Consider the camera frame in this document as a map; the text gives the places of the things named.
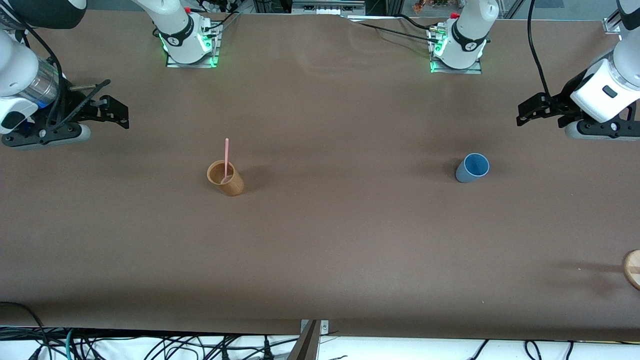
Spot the blue plastic cup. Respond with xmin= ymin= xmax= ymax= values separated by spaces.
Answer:
xmin=455 ymin=153 xmax=490 ymax=184

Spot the brown wooden cup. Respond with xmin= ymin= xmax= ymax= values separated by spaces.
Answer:
xmin=206 ymin=160 xmax=245 ymax=197

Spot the round wooden disc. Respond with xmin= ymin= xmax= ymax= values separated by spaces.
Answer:
xmin=622 ymin=249 xmax=640 ymax=291

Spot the grey metal device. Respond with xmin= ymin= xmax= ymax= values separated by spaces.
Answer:
xmin=292 ymin=0 xmax=367 ymax=16

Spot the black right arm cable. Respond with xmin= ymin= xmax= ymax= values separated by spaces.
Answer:
xmin=10 ymin=14 xmax=112 ymax=132

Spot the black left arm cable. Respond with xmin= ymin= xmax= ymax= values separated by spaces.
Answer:
xmin=527 ymin=0 xmax=552 ymax=99

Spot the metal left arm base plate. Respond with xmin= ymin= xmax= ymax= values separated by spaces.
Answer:
xmin=428 ymin=25 xmax=484 ymax=75

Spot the aluminium frame profile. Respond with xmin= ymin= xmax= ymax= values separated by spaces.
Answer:
xmin=602 ymin=0 xmax=629 ymax=35

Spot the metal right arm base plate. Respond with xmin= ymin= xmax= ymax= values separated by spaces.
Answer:
xmin=165 ymin=21 xmax=221 ymax=69

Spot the black cable to arm base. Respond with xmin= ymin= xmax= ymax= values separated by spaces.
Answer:
xmin=345 ymin=13 xmax=442 ymax=47

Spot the black floor cable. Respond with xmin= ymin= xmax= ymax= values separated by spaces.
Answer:
xmin=0 ymin=301 xmax=49 ymax=360

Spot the small metal table bracket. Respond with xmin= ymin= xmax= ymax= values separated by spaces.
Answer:
xmin=300 ymin=319 xmax=330 ymax=336

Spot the dark camera mount bar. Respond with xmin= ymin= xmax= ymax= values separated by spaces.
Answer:
xmin=287 ymin=320 xmax=321 ymax=360

